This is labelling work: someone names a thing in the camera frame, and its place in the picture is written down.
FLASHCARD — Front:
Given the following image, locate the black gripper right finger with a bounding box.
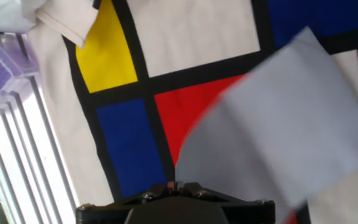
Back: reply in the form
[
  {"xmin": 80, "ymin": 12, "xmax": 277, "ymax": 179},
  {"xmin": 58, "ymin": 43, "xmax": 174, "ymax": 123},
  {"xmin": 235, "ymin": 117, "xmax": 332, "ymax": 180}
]
[{"xmin": 178, "ymin": 182, "xmax": 275, "ymax": 224}]

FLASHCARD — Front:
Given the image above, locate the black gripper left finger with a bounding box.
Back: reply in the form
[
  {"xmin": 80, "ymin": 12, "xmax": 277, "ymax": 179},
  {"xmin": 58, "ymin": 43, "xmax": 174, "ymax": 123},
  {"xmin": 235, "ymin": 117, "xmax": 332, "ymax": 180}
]
[{"xmin": 76, "ymin": 183, "xmax": 174, "ymax": 224}]

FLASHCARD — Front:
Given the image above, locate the white paper sheet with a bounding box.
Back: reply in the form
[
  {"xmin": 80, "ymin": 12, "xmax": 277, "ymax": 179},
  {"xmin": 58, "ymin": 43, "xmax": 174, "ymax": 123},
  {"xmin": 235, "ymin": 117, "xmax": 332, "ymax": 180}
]
[{"xmin": 175, "ymin": 26, "xmax": 358, "ymax": 224}]

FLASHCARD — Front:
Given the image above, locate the colour block tablecloth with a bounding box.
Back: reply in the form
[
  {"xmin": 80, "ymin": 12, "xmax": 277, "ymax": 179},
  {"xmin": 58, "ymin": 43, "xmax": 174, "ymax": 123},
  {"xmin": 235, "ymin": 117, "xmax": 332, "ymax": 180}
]
[{"xmin": 20, "ymin": 0, "xmax": 358, "ymax": 224}]

